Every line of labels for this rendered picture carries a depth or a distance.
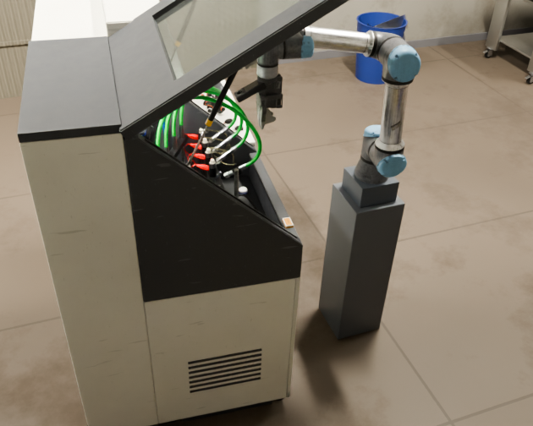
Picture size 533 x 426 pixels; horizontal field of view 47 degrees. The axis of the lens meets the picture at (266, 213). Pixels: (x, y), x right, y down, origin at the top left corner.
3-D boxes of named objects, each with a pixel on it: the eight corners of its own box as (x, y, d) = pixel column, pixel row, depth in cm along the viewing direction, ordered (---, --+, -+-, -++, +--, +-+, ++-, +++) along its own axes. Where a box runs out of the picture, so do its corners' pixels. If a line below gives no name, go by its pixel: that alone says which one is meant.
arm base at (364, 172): (378, 162, 273) (381, 144, 267) (395, 180, 262) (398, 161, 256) (348, 168, 269) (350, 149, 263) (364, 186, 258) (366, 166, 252)
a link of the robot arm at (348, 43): (400, 27, 232) (277, 12, 219) (411, 38, 224) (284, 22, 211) (391, 56, 239) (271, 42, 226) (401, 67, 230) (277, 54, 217)
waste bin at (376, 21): (387, 63, 594) (397, 4, 560) (411, 83, 560) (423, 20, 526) (341, 69, 579) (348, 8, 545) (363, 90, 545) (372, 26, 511)
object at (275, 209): (297, 270, 230) (299, 237, 220) (286, 272, 229) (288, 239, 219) (257, 182, 278) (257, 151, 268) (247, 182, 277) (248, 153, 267)
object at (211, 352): (288, 406, 274) (300, 278, 227) (160, 434, 261) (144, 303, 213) (251, 299, 328) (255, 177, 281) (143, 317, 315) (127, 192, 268)
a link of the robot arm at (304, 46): (307, 28, 214) (277, 29, 212) (315, 40, 205) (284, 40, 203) (305, 49, 218) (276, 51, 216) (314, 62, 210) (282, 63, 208)
